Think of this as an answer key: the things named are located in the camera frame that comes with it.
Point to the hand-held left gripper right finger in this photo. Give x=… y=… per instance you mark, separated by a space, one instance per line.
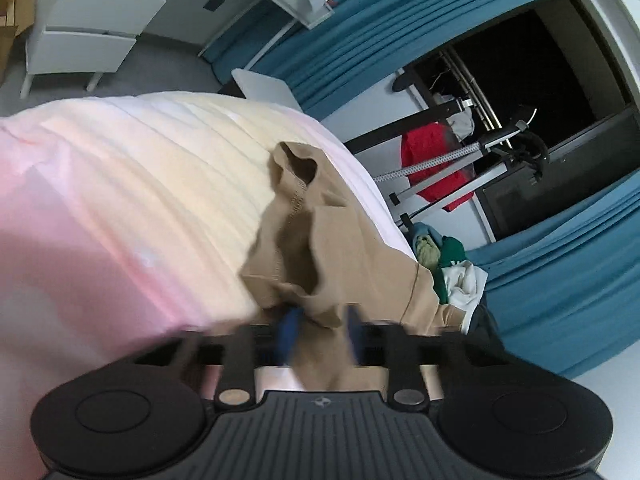
x=354 y=335

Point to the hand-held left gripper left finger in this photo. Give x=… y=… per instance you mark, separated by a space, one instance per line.
x=289 y=332

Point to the tan shirt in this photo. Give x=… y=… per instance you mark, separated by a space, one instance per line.
x=325 y=230

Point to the yellow-green garment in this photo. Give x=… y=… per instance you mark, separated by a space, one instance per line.
x=427 y=252

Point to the blue-grey garment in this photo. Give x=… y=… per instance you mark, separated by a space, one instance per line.
x=422 y=231

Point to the dark green garment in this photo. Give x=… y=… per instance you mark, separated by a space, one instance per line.
x=450 y=255

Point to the white hoodie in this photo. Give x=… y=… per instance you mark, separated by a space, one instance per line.
x=467 y=280

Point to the black jacket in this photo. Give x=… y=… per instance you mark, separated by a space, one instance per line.
x=482 y=330

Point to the red garment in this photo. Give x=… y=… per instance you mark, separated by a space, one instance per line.
x=425 y=145

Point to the pastel tie-dye bed sheet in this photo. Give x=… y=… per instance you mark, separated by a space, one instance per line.
x=125 y=200

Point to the blue curtain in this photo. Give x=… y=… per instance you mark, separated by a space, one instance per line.
x=400 y=20
x=565 y=285

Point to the white hanging garment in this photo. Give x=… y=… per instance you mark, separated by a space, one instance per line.
x=460 y=122

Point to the dark window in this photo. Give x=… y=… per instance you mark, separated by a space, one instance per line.
x=550 y=60

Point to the white vanity desk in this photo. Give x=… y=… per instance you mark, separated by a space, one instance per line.
x=100 y=5

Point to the brown cardboard box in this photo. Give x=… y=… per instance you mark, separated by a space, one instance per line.
x=12 y=25

